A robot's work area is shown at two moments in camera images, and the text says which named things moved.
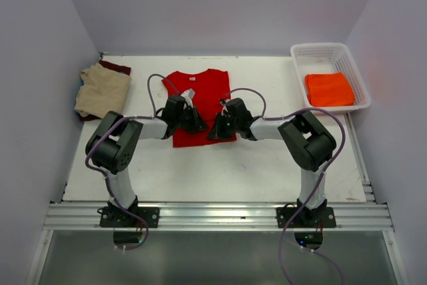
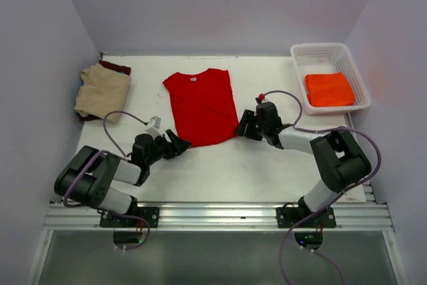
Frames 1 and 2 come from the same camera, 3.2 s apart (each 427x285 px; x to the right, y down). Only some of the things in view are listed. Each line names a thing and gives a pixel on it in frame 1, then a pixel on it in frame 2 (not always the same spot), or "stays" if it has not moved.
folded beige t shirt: (104, 91) stays
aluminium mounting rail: (84, 216) stays
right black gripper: (217, 132) → (247, 118)
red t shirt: (210, 86) stays
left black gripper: (197, 123) → (181, 145)
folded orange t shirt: (325, 89) stays
